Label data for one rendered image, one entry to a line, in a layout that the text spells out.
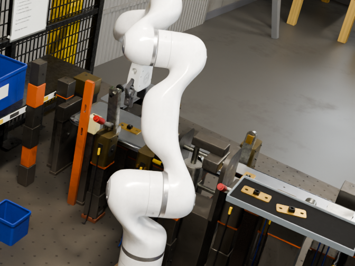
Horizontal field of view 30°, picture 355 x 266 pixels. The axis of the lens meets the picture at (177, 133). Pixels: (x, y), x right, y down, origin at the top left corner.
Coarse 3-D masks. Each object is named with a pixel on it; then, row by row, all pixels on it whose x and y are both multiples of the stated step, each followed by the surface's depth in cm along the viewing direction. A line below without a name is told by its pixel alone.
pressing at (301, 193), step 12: (96, 108) 247; (72, 120) 236; (120, 120) 243; (132, 120) 245; (120, 132) 235; (120, 144) 230; (132, 144) 229; (144, 144) 231; (240, 168) 230; (252, 168) 232; (264, 180) 226; (276, 180) 228; (288, 192) 223; (300, 192) 224; (324, 204) 221
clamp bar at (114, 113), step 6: (120, 84) 218; (114, 90) 214; (120, 90) 215; (108, 96) 217; (114, 96) 215; (120, 96) 217; (108, 102) 218; (114, 102) 217; (108, 108) 219; (114, 108) 218; (108, 114) 221; (114, 114) 220; (108, 120) 222; (114, 120) 221; (114, 126) 222
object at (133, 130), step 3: (120, 123) 240; (123, 123) 241; (123, 126) 239; (126, 126) 239; (129, 126) 238; (132, 126) 238; (126, 129) 237; (129, 129) 238; (132, 129) 238; (135, 129) 239; (138, 129) 239; (132, 132) 237; (135, 132) 237; (138, 132) 237
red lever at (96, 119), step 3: (96, 117) 210; (99, 117) 211; (96, 120) 211; (99, 120) 211; (102, 120) 213; (99, 123) 213; (102, 123) 214; (105, 123) 217; (108, 123) 219; (108, 126) 220; (111, 126) 222
